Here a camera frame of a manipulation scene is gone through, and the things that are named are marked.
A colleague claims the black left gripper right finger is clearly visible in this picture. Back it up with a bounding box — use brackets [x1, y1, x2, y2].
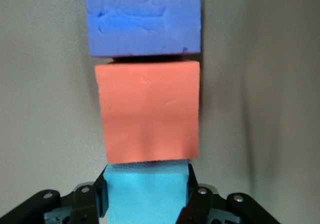
[177, 163, 278, 224]

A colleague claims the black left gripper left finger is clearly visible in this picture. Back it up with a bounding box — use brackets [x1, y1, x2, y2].
[0, 164, 110, 224]

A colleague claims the light blue foam cube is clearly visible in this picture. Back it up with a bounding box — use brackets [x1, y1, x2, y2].
[102, 162, 191, 224]

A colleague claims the orange foam cube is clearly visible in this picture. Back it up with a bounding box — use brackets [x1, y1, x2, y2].
[94, 60, 201, 164]

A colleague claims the dented violet blue foam cube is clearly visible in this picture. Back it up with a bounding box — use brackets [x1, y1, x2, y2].
[84, 0, 202, 58]

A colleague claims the brown table mat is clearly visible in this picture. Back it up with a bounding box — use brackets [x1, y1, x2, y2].
[0, 0, 320, 224]

